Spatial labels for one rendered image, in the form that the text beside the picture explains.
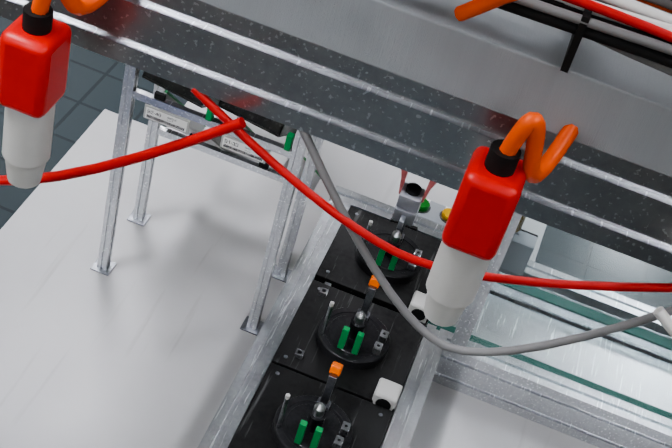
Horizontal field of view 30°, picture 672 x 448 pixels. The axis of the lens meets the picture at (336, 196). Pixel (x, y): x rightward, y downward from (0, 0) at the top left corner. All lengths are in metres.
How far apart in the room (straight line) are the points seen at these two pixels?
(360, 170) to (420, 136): 1.89
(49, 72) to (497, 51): 0.36
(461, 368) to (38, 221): 0.91
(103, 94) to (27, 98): 3.37
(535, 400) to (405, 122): 1.49
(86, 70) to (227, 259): 2.02
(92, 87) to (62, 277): 1.99
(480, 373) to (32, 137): 1.52
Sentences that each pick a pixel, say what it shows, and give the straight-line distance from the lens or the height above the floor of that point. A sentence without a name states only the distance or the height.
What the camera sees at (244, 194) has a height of 0.86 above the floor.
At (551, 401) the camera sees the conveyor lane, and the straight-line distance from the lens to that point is 2.49.
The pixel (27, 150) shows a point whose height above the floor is 1.95.
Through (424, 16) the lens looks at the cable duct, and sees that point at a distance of 1.00.
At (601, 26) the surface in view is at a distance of 0.96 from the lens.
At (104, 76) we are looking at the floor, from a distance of 4.53.
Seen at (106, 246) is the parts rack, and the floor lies 0.93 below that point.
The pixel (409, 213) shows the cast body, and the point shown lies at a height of 1.13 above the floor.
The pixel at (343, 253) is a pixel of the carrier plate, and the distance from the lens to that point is 2.55.
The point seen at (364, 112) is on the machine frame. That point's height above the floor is 2.05.
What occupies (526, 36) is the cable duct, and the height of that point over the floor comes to 2.16.
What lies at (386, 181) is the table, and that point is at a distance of 2.94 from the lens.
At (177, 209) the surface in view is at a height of 0.86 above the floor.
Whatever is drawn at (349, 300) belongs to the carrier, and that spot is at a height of 0.97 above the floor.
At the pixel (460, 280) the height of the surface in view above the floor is 2.00.
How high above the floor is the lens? 2.66
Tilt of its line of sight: 39 degrees down
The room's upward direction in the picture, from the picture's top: 16 degrees clockwise
